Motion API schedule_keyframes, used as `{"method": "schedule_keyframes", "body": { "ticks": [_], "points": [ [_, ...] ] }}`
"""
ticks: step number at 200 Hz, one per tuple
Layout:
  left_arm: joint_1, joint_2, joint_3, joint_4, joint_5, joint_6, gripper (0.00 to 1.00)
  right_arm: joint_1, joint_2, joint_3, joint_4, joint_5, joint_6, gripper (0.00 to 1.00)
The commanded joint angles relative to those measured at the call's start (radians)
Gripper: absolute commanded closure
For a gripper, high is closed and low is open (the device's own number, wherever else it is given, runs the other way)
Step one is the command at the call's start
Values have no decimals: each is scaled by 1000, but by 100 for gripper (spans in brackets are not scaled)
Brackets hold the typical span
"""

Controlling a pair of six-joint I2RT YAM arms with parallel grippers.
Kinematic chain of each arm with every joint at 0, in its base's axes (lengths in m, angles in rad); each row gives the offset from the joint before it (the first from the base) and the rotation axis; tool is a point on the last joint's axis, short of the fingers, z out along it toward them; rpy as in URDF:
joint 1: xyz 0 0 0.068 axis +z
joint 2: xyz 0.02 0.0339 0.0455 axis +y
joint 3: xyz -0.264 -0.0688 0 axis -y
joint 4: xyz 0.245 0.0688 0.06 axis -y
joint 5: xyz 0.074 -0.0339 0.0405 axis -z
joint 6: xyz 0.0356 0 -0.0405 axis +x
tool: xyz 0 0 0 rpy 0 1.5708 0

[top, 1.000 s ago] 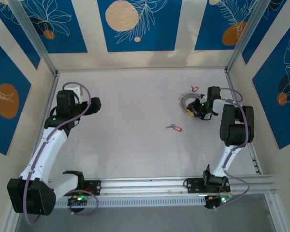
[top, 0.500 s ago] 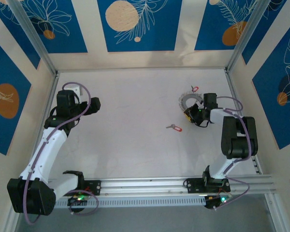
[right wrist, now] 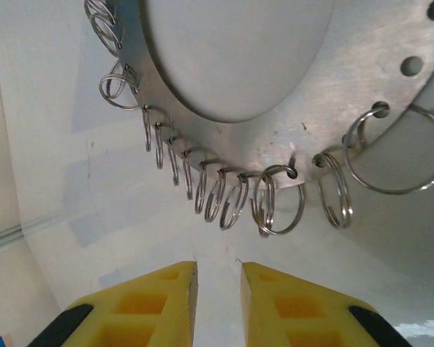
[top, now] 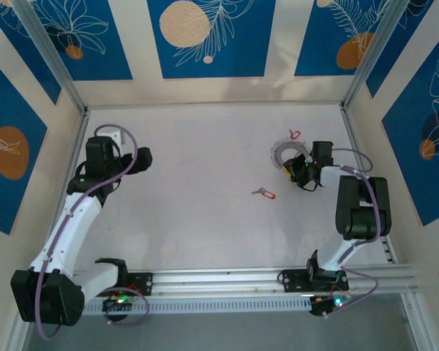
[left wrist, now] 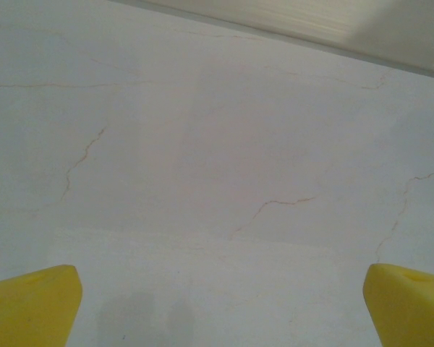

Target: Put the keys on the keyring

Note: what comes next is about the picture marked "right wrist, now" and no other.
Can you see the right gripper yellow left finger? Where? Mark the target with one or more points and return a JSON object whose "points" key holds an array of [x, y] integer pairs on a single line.
{"points": [[181, 318]]}

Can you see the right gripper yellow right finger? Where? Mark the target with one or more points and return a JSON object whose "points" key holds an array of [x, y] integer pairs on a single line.
{"points": [[260, 318]]}

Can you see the aluminium frame rail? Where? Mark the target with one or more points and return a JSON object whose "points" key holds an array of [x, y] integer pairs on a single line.
{"points": [[7, 236]]}

